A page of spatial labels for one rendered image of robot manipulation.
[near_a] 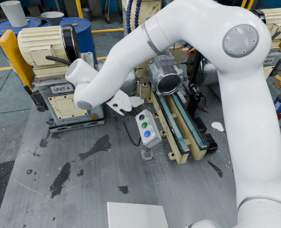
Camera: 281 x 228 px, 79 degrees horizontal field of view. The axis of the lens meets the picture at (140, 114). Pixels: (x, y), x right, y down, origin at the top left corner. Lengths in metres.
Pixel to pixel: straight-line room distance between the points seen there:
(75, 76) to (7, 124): 2.21
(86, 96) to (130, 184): 0.55
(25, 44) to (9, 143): 1.70
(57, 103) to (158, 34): 0.70
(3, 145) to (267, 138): 2.44
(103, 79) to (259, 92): 0.38
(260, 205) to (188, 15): 0.44
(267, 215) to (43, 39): 0.97
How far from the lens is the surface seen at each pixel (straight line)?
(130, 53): 0.50
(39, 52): 0.91
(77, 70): 0.58
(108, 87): 0.51
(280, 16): 1.37
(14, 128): 2.64
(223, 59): 0.35
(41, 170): 1.09
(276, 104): 0.87
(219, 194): 0.98
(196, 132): 0.98
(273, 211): 0.48
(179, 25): 0.46
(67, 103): 1.01
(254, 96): 0.44
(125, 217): 0.67
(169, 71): 1.05
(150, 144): 0.75
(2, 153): 2.45
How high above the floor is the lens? 1.66
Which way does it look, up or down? 46 degrees down
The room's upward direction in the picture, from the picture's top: straight up
